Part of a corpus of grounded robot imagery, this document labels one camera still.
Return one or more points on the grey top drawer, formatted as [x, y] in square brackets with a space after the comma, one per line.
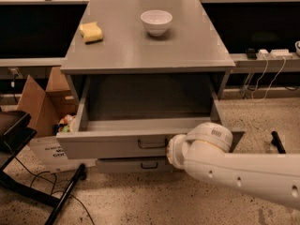
[115, 111]

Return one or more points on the grey drawer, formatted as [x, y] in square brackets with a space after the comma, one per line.
[115, 111]
[132, 165]

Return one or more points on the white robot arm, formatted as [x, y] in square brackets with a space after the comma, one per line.
[204, 154]

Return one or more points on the grey drawer cabinet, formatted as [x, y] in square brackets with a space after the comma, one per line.
[190, 45]

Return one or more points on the grey lower drawer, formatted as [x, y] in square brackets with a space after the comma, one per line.
[132, 165]

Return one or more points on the white ceramic bowl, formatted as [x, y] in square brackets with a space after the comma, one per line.
[156, 22]

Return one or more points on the yellow sponge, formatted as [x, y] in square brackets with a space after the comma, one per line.
[90, 32]

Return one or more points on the brown cardboard box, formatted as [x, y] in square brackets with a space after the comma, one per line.
[49, 108]

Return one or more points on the black small device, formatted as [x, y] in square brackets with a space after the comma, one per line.
[251, 54]

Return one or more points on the white power adapter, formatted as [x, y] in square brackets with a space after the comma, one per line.
[263, 53]

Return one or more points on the black metal leg right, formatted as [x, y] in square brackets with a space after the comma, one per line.
[276, 141]

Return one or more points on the white power strip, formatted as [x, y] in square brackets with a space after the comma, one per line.
[282, 53]

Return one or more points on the black top drawer handle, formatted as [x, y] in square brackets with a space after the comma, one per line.
[150, 145]

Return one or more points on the black drawer handle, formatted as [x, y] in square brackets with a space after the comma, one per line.
[150, 145]
[145, 166]

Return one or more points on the black lower drawer handle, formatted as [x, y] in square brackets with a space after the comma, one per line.
[145, 166]

